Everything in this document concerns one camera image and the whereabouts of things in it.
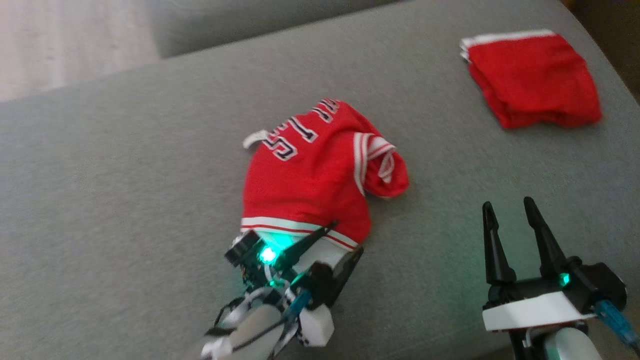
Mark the large grey sofa seat cushion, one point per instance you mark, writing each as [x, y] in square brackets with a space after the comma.
[125, 200]

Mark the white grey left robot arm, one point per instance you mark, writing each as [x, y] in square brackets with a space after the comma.
[255, 330]

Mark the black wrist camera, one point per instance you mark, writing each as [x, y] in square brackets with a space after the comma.
[605, 285]
[245, 250]

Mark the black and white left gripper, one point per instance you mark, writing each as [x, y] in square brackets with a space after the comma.
[315, 287]

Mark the red basketball shorts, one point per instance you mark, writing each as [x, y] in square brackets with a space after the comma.
[530, 80]

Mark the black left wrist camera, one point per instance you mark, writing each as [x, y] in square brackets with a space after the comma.
[245, 250]

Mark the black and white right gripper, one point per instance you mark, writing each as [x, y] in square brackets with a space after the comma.
[530, 307]

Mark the red basketball jersey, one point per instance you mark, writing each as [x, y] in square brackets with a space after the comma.
[310, 185]

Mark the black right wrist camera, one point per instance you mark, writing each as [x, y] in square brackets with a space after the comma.
[605, 285]

